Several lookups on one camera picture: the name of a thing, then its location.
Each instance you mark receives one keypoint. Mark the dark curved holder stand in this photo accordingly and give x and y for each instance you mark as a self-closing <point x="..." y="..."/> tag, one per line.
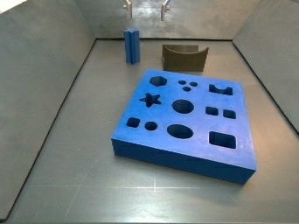
<point x="184" y="58"/>

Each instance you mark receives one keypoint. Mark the blue star-shaped peg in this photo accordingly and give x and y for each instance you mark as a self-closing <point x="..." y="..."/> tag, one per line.
<point x="132" y="45"/>

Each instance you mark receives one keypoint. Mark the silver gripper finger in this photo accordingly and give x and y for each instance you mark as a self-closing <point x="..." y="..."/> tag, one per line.
<point x="164" y="8"/>
<point x="128" y="8"/>

